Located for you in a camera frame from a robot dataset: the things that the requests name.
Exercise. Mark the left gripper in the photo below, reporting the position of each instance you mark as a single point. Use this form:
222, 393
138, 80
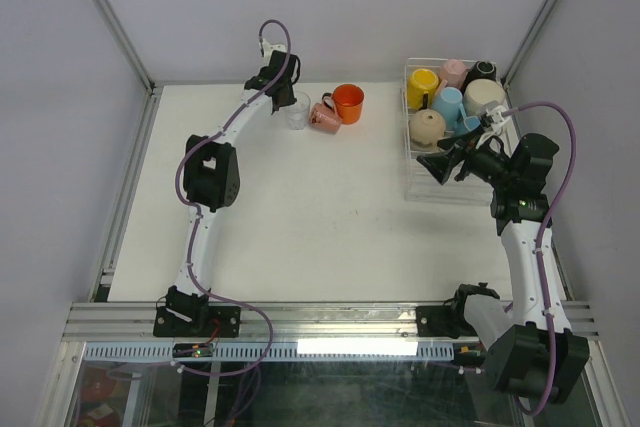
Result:
291, 98

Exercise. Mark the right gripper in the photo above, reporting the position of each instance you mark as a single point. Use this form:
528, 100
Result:
440, 164

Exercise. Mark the clear plastic cup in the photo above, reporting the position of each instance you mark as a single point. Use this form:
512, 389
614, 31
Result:
297, 114

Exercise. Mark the beige mug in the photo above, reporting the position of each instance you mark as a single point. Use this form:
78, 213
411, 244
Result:
426, 128

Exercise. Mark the blue mug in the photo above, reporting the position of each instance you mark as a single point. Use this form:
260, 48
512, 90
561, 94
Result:
469, 127

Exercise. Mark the white light-blue mug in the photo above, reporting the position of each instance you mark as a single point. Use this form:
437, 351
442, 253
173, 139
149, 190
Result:
449, 104

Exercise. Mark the green inside mug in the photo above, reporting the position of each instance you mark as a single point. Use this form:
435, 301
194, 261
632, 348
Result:
481, 92

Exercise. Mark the yellow mug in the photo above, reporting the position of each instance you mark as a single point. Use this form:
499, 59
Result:
421, 82

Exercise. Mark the black mug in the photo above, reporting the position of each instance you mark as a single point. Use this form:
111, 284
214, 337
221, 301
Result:
486, 70

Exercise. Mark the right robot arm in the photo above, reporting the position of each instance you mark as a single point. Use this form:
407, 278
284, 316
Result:
532, 352

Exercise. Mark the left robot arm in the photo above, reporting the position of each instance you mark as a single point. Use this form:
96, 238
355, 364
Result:
208, 181

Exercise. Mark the clear dish rack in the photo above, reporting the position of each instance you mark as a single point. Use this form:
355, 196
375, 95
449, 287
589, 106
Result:
419, 184

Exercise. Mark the pink patterned mug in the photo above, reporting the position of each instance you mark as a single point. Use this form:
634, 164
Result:
323, 116

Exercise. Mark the orange mug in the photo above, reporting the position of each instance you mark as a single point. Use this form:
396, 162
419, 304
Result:
347, 101

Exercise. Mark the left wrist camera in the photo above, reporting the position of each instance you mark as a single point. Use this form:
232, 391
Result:
267, 48

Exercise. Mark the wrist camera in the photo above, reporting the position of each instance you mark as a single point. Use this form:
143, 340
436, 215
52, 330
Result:
267, 48
493, 121

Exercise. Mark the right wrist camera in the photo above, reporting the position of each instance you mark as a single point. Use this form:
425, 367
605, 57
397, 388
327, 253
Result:
493, 121

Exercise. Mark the white cable duct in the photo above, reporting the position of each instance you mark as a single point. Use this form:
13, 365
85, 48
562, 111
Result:
305, 350

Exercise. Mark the aluminium mounting rail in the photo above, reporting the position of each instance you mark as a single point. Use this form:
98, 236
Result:
148, 321

